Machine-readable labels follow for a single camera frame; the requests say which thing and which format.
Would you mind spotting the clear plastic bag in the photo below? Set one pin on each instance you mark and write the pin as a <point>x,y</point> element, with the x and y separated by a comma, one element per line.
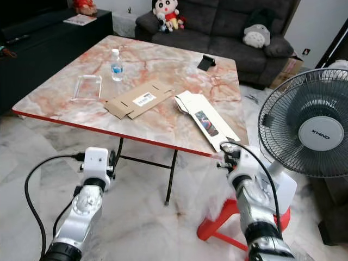
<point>220,187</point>

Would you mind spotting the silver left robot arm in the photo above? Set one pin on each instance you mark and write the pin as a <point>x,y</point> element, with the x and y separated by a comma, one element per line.
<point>81,217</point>

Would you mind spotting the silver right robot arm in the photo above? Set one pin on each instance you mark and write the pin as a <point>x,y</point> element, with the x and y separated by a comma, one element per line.
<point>261,217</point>

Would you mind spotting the flat brown cardboard box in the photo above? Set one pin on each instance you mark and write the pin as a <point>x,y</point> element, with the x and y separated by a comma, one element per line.
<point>125,104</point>

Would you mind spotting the white printed carton box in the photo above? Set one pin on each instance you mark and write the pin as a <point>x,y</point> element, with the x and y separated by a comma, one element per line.
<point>196,106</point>

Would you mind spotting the red plastic stool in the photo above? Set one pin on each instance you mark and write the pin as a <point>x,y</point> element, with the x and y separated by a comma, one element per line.
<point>217,223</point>

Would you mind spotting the clear plastic tray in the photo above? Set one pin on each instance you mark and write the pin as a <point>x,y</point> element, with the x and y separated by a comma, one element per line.
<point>87,88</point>

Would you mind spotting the grey standing fan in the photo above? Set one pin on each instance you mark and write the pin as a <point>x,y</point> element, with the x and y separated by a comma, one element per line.
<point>304,125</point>

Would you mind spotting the clear plastic water bottle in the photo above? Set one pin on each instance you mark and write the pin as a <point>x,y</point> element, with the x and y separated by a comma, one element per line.
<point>116,69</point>

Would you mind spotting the small black stand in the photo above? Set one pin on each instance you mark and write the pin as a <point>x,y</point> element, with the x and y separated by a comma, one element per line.
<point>206,62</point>

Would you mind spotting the marble top folding table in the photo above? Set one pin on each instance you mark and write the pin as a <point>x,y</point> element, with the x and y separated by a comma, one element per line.
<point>168,65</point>

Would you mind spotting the black television console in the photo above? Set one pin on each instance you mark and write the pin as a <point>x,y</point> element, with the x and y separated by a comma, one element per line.
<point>49,65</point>

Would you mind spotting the black low cabinet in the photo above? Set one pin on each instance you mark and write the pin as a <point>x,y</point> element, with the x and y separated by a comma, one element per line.
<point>331,212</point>

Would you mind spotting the grey white plush toy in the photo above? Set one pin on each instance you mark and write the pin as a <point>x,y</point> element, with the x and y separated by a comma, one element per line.
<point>256,35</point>

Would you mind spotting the dark grey fabric sofa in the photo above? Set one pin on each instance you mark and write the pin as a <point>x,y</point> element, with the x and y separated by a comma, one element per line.
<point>217,24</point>

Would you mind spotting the small red plush doll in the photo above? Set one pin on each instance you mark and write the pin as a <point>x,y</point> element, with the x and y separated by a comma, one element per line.
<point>182,22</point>

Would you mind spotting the white printed booklet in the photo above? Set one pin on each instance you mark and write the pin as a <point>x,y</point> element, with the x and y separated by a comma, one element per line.
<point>79,19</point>

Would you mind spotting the black soundbar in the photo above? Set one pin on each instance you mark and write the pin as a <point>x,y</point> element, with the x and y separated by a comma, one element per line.
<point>38,27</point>

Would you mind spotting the cartoon boy plush doll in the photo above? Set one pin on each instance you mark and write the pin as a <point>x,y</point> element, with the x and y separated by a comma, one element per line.
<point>166,14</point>

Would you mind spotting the red gold figurine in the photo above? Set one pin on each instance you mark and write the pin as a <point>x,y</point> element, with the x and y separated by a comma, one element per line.
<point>85,6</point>

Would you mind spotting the black flat screen television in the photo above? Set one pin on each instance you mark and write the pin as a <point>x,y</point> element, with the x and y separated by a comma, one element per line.
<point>27,8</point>

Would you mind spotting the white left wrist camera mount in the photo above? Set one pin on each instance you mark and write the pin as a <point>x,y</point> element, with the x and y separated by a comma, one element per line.
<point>95,162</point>

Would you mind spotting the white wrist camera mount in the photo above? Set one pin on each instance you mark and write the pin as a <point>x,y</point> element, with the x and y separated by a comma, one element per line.
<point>244,162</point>
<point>95,162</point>

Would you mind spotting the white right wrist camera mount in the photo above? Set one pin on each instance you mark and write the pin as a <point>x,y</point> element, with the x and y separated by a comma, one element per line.
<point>244,162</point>

